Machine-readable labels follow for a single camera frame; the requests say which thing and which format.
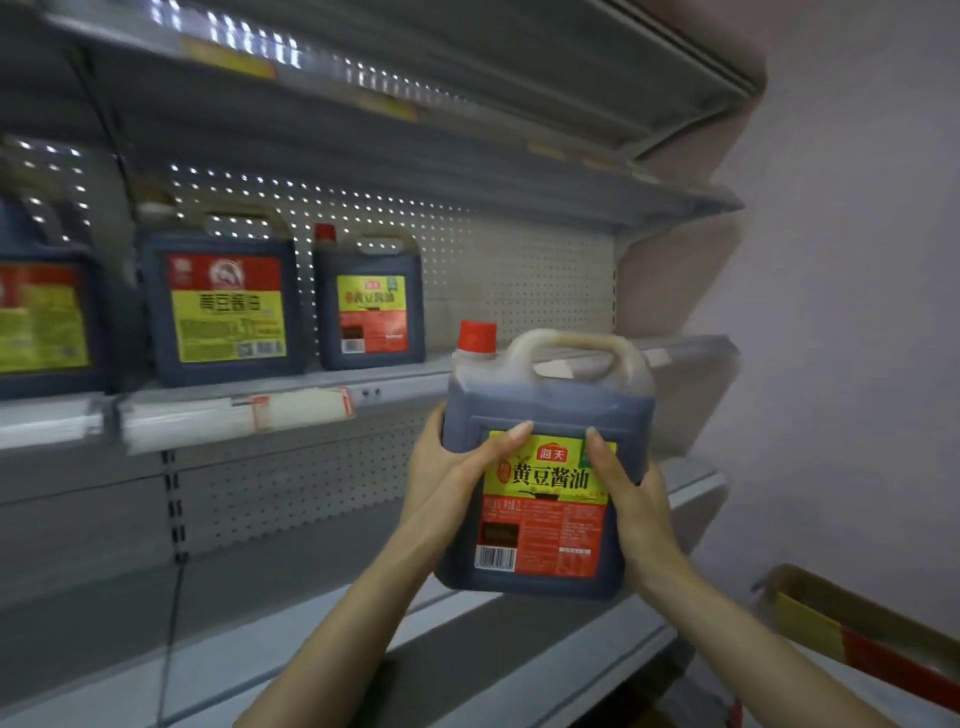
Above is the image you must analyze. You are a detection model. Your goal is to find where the person's right hand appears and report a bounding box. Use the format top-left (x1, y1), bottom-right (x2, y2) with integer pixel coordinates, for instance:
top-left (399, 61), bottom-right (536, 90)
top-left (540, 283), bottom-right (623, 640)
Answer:
top-left (584, 426), bottom-right (685, 594)

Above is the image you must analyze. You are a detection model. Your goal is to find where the person's left hand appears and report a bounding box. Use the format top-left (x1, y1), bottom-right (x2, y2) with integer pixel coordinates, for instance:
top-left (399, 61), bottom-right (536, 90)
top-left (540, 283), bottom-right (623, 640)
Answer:
top-left (398, 402), bottom-right (534, 552)

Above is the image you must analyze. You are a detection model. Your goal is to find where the soy sauce jug red-yellow label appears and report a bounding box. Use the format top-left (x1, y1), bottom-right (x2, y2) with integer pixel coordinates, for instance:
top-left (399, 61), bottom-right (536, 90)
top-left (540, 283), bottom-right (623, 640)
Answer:
top-left (312, 223), bottom-right (427, 372)
top-left (433, 321), bottom-right (657, 602)

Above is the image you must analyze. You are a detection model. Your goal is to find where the person's right forearm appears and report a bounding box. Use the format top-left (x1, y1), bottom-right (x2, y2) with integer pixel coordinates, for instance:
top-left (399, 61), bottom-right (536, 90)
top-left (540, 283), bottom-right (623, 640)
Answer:
top-left (637, 551), bottom-right (901, 728)

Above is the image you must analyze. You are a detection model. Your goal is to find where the person's left forearm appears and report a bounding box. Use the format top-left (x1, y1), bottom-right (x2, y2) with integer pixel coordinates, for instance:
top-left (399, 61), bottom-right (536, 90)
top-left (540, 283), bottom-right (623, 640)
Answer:
top-left (234, 517), bottom-right (451, 728)

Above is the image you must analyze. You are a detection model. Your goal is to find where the white shelf price tag strip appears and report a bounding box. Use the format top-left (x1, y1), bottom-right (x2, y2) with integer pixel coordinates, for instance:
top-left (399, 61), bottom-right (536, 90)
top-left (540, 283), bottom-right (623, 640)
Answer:
top-left (118, 387), bottom-right (357, 456)
top-left (0, 395), bottom-right (106, 451)

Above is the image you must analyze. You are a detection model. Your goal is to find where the grey metal shelving unit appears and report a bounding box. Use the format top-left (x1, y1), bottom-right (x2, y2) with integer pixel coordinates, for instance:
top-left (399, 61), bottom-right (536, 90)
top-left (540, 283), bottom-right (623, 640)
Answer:
top-left (0, 0), bottom-right (766, 728)

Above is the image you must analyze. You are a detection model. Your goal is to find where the brown cardboard box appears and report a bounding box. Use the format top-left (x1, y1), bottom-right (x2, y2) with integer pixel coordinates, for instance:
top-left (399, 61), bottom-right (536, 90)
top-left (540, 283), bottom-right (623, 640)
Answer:
top-left (752, 564), bottom-right (960, 714)

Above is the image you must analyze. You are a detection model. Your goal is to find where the soy sauce jug large yellow label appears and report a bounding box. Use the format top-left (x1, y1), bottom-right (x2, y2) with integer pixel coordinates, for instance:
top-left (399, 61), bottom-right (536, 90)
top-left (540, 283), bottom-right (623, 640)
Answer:
top-left (0, 196), bottom-right (114, 401)
top-left (136, 202), bottom-right (307, 388)

